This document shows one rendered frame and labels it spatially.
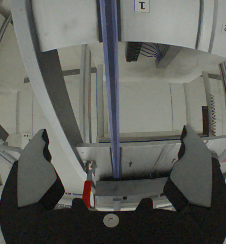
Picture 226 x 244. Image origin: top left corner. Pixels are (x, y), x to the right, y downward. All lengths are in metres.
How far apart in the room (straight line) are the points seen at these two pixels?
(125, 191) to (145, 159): 0.12
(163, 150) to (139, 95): 1.77
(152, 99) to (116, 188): 1.79
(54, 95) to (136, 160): 0.22
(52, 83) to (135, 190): 0.32
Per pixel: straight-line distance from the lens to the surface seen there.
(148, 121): 1.99
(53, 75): 0.18
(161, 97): 2.10
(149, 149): 0.26
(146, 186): 0.38
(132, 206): 0.50
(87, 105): 0.49
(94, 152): 0.26
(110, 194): 0.37
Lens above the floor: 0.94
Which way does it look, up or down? 1 degrees down
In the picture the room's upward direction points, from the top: 178 degrees clockwise
